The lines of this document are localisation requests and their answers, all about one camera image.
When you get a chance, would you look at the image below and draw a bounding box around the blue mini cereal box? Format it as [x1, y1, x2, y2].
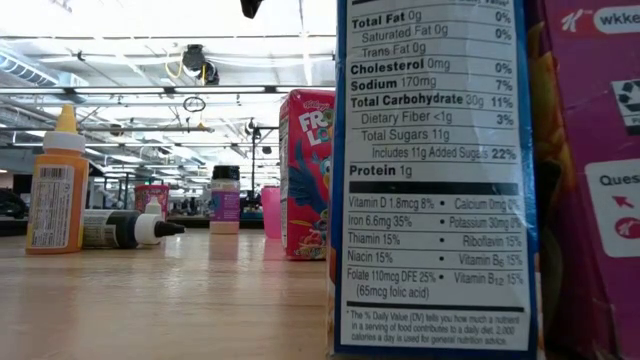
[327, 0, 541, 360]

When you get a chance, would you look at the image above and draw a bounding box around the yellow squeeze bottle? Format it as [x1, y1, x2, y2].
[25, 103, 90, 256]

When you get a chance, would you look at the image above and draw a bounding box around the black icing tube white collar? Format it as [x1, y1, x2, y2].
[82, 208, 187, 251]

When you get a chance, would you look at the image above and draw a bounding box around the pink translucent plastic bin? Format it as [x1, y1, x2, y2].
[260, 185, 283, 240]

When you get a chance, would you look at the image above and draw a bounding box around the purple-label jar black lid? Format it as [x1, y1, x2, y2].
[209, 164, 242, 235]

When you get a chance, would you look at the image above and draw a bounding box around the pink mini cereal box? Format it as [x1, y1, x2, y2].
[522, 0, 640, 360]

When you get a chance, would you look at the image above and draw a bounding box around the red Froot Loops box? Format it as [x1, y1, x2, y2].
[278, 88, 337, 262]

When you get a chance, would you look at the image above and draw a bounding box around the black aluminium table frame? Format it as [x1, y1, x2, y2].
[0, 214, 265, 237]

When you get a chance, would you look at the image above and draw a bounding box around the black overhead camera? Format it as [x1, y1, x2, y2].
[180, 43, 221, 86]

